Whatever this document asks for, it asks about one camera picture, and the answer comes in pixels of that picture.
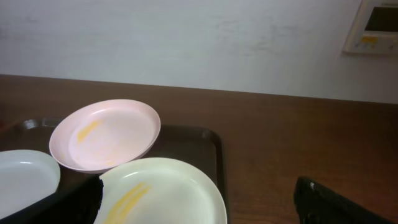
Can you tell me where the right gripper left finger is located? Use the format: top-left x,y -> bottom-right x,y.
1,175 -> 104,224

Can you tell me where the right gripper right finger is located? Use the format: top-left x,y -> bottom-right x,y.
294,177 -> 394,224

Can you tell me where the pale blue plate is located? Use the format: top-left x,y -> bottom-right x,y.
1,149 -> 60,218

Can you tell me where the pink plate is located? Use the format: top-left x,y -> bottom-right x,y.
49,99 -> 161,174

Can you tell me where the white green-tinted plate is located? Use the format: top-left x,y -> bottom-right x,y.
95,157 -> 228,224

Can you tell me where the large brown serving tray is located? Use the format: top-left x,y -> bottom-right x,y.
0,117 -> 230,224

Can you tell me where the white wall control panel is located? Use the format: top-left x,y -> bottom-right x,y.
343,0 -> 397,56

